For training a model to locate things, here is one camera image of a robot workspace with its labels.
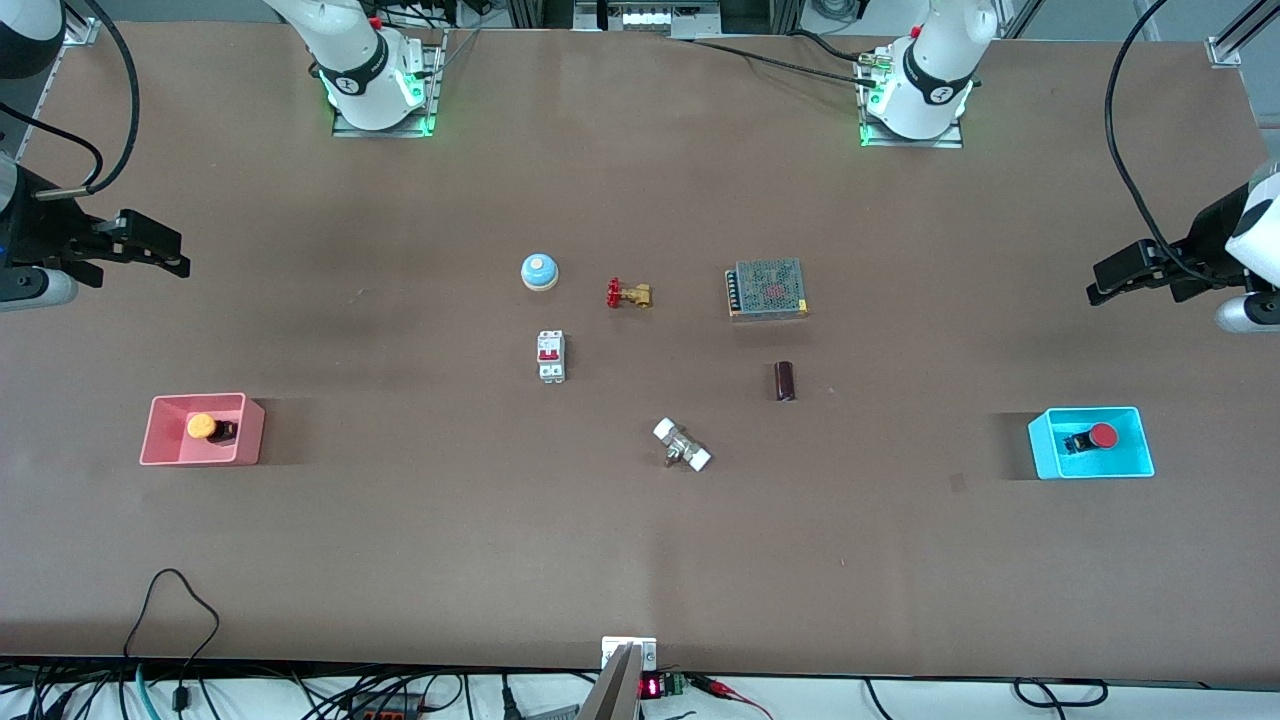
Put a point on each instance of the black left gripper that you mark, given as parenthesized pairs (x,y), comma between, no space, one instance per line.
(1203,243)

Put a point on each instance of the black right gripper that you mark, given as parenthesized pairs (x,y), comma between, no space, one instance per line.
(42,232)

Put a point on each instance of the red push button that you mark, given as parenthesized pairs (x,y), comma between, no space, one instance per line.
(1102,436)

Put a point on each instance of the yellow push button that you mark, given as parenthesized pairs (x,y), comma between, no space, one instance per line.
(202,427)

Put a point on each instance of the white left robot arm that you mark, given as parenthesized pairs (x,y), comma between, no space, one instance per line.
(935,70)

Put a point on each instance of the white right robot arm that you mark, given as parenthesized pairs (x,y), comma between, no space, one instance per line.
(360,60)

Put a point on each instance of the light blue plastic bin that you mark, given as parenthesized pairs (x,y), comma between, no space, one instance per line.
(1125,462)

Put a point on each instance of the pink plastic bin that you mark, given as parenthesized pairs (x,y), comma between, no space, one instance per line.
(165,445)

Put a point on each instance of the dark brown cylindrical capacitor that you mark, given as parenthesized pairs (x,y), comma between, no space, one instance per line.
(785,381)

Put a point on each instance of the metal mesh power supply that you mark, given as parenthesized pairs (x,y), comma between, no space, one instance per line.
(768,288)

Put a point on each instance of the blue dome bell button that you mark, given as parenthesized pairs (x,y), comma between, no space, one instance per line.
(539,272)

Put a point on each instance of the white circuit breaker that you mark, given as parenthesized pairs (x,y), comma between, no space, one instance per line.
(551,356)

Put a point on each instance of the white and metal pipe fitting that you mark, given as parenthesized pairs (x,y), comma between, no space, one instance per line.
(682,445)

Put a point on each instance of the black power strip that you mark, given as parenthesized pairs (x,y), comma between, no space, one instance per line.
(385,710)

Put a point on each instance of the red alligator clip lead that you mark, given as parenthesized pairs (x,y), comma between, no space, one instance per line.
(725,690)

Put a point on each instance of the red digit display module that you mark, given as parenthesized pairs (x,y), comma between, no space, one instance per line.
(652,687)

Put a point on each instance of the aluminium extrusion rail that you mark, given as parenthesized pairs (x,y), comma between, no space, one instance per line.
(82,30)
(1240,35)

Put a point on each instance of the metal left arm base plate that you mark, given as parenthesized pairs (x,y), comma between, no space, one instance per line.
(915,143)

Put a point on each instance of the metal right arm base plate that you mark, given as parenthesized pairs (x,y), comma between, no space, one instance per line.
(380,132)

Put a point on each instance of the silver aluminium frame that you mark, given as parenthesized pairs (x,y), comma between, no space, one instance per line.
(650,18)

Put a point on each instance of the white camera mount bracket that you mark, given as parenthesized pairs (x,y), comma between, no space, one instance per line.
(648,650)

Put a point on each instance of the grey metal mount bar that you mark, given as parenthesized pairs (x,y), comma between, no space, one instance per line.
(615,690)

